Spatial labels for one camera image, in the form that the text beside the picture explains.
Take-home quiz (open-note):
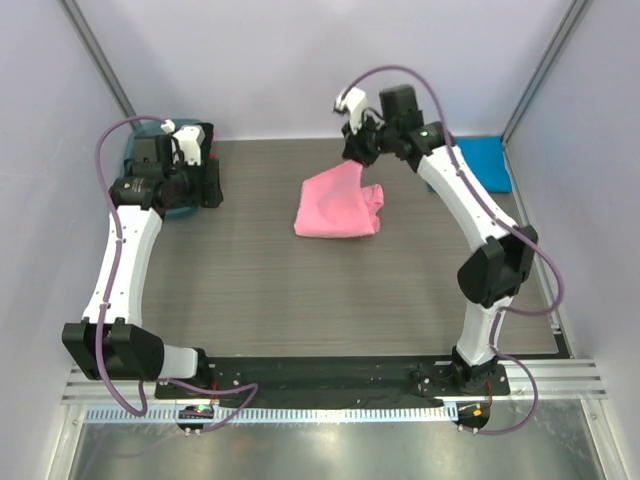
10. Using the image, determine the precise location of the pink t shirt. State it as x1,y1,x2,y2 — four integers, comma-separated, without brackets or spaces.
293,160,384,239

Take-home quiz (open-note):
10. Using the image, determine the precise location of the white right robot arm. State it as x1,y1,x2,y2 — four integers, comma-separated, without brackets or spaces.
334,85,538,396

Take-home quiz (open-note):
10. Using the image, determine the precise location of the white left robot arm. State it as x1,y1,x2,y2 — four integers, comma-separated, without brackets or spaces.
62,123,223,400

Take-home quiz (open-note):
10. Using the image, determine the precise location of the red t shirt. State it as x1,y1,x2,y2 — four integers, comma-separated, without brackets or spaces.
209,130,218,160

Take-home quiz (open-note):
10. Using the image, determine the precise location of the teal plastic basket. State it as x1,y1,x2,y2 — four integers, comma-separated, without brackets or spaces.
109,122,213,217

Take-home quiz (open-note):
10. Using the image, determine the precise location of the folded blue t shirt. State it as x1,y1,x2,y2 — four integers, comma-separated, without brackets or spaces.
455,136,512,194

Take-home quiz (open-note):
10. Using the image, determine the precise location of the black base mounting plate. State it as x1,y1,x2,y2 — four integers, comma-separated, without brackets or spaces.
185,355,511,399

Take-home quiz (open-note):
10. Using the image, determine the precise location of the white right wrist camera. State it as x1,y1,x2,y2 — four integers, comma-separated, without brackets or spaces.
333,87,368,134

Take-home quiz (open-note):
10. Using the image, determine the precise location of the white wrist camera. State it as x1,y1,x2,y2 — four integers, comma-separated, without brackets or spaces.
160,119,205,166
333,87,368,134

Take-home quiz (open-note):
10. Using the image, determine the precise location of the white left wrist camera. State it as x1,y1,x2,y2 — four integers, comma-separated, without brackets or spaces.
160,119,205,166

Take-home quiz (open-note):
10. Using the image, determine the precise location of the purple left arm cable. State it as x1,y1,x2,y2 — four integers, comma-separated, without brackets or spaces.
95,115,259,434

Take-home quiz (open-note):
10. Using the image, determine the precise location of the left aluminium corner post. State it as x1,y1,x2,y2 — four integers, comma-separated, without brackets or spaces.
57,0,136,117

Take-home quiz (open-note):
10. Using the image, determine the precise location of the aluminium corner post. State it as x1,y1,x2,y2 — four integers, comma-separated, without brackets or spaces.
57,0,136,117
501,0,592,145

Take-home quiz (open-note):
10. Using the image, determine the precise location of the white slotted cable duct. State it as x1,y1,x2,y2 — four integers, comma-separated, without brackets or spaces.
84,402,458,425

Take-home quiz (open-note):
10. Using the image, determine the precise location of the right aluminium corner post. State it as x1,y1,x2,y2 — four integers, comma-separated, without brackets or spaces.
501,0,592,145

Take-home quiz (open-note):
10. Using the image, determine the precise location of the aluminium front rail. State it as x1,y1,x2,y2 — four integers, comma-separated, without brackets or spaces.
60,357,608,405

